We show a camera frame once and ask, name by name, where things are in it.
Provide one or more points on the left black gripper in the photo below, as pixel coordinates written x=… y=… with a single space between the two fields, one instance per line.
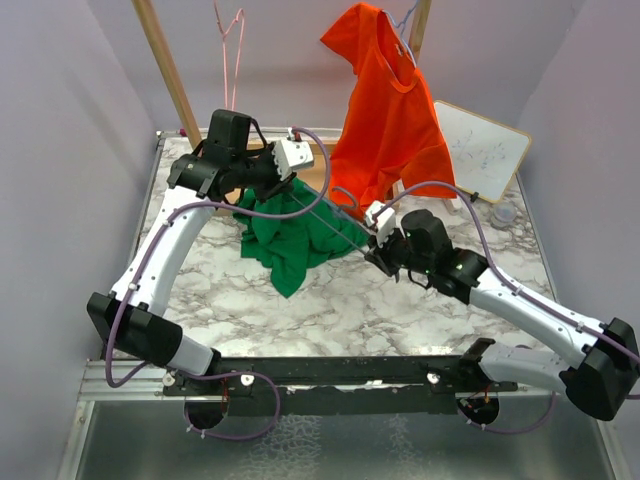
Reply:
x=276 y=184

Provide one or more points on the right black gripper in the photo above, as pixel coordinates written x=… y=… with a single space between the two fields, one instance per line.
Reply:
x=377 y=255

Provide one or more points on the blue grey plastic hanger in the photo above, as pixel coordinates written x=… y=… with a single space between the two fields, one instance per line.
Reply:
x=331 y=230

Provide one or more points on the green t shirt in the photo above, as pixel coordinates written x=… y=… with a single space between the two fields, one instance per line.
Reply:
x=283 y=247

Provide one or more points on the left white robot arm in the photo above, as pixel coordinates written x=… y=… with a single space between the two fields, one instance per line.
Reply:
x=130 y=318

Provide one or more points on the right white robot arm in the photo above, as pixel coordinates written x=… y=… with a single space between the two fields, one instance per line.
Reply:
x=595 y=364

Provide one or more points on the orange t shirt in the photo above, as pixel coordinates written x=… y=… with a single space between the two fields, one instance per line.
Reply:
x=391 y=133

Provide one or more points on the lilac hanger under orange shirt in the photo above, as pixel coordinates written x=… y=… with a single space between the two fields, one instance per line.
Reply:
x=400 y=28

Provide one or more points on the clear plastic cup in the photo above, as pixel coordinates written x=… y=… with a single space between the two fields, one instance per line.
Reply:
x=503 y=215

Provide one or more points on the small whiteboard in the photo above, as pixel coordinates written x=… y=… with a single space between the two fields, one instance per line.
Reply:
x=485 y=154

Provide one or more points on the wooden clothes rack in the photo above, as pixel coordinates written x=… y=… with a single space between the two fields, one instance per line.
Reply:
x=160 y=49

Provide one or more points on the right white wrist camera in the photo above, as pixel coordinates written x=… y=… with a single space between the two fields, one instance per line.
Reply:
x=381 y=219

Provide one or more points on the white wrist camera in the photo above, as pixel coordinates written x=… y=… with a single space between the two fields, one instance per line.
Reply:
x=292 y=156
x=381 y=219

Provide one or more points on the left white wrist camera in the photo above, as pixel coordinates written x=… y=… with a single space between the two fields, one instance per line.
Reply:
x=292 y=156

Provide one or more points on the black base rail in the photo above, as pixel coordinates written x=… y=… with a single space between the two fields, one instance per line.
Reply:
x=328 y=386

